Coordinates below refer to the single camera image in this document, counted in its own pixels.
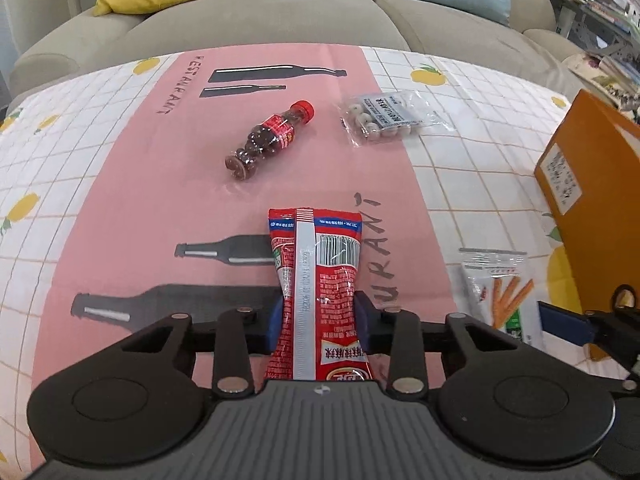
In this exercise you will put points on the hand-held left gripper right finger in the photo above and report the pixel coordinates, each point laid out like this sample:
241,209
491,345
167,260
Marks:
362,322

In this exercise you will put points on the long red snack packet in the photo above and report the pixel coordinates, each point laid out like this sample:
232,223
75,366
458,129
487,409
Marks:
320,280

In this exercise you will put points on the white side table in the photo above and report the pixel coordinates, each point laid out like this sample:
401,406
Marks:
567,22

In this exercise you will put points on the small red-capped candy bottle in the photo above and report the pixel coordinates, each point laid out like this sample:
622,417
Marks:
270,135

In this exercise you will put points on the pile of magazines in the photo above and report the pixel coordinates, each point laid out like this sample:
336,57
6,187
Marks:
605,75

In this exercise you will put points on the orange cardboard box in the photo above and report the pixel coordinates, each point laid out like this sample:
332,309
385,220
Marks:
600,135

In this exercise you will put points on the pink checked printed tablecloth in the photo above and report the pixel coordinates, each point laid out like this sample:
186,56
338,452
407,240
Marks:
150,160

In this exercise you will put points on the bag of white round candies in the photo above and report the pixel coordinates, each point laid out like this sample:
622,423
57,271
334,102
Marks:
385,115

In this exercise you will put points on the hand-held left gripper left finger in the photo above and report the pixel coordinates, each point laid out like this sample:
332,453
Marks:
276,322

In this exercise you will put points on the beige sofa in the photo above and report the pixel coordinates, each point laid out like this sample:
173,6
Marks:
275,25

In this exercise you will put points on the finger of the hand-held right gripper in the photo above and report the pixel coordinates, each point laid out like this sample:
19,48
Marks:
562,322

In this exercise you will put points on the white carrot-stick snack packet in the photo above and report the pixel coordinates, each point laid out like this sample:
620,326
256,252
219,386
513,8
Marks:
500,290

